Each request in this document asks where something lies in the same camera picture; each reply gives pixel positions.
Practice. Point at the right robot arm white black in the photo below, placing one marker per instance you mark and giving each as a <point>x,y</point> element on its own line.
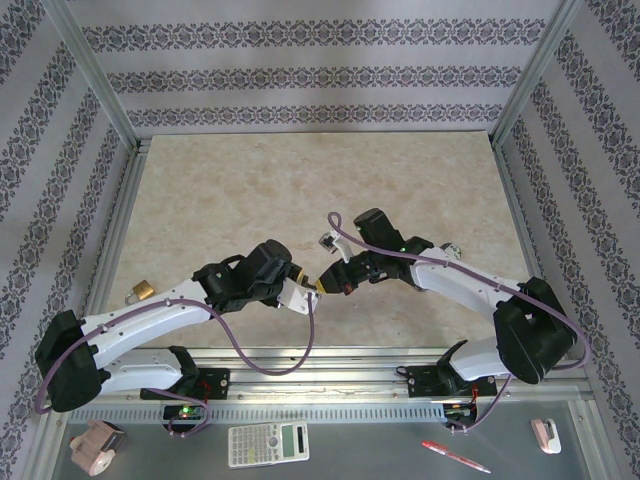
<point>450,285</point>

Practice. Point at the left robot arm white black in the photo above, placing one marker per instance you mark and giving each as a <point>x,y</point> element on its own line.
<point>150,315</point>

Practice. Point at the brass padlock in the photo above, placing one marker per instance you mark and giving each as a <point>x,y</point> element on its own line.
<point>144,290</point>

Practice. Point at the circuit board with green light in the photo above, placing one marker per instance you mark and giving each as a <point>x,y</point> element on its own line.
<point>185,412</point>

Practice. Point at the white scientific calculator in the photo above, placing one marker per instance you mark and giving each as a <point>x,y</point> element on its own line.
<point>265,444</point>

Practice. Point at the grey metal sheet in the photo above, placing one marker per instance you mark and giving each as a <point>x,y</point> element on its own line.
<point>375,450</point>

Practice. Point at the small circuit board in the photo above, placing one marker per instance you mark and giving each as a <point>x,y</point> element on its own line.
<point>457,411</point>

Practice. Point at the red pen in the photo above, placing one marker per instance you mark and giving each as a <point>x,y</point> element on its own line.
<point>435,447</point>

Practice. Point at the pink tape dispenser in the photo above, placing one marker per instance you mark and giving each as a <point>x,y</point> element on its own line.
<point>95,450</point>

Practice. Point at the small pink stapler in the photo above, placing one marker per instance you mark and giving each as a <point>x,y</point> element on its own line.
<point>542,432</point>

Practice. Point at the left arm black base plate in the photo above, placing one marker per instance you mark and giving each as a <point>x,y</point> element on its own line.
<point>220,382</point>

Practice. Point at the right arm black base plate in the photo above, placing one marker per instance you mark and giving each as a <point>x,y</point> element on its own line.
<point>420,382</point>

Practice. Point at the aluminium side rail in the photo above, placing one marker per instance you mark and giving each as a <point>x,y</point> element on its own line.
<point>517,200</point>
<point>111,250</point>

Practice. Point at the aluminium frame post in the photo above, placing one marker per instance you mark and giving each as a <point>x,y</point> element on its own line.
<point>537,70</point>
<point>91,70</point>

